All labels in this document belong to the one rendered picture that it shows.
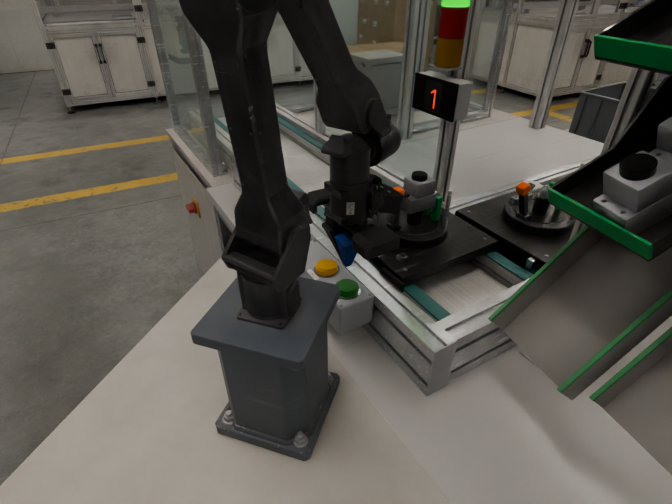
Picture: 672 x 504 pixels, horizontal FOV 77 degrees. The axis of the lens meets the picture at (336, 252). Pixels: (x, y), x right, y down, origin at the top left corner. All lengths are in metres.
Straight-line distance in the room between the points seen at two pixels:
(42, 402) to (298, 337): 1.68
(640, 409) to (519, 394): 0.21
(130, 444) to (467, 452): 0.48
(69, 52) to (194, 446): 5.38
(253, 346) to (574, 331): 0.40
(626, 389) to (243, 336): 0.45
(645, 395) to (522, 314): 0.17
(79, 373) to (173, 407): 1.42
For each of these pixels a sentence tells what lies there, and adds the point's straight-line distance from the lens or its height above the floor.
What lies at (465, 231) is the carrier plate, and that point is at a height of 0.97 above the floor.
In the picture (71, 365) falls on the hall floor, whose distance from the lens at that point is 2.20.
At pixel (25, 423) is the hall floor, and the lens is 2.07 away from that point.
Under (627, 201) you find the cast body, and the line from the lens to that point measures 0.51.
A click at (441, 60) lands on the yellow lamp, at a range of 0.90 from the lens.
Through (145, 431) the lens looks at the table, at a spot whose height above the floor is 0.86.
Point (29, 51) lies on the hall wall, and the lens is 8.67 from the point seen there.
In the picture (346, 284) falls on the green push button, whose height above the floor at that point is 0.97.
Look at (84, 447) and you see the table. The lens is 0.75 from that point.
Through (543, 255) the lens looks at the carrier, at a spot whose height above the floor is 0.97.
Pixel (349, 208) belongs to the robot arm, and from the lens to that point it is 0.61.
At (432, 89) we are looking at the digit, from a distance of 0.92.
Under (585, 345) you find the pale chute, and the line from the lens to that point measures 0.62.
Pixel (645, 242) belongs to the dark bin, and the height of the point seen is 1.21.
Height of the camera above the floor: 1.43
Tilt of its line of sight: 34 degrees down
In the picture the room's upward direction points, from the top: straight up
